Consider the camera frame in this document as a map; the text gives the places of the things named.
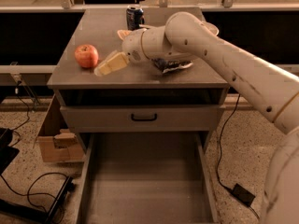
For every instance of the open grey drawer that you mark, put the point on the open grey drawer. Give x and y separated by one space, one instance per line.
146 178

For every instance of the black power adapter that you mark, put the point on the black power adapter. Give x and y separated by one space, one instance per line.
243 195

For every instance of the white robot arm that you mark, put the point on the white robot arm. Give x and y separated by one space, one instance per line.
272 91

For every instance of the cardboard box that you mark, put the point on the cardboard box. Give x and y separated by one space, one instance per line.
56 142

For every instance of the grey drawer cabinet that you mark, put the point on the grey drawer cabinet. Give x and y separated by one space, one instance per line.
134 85

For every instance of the closed drawer with black handle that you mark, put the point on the closed drawer with black handle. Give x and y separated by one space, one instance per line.
125 119

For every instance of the black stand left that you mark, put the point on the black stand left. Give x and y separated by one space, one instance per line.
7 153

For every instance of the blue chip bag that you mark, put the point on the blue chip bag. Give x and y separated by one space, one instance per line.
170 66

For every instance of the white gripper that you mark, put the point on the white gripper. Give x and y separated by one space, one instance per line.
132 46

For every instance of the blue soda can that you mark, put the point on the blue soda can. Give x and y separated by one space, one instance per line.
134 17

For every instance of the red apple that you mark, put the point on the red apple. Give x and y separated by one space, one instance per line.
86 56

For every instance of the white bowl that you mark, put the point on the white bowl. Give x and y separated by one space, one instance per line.
211 27

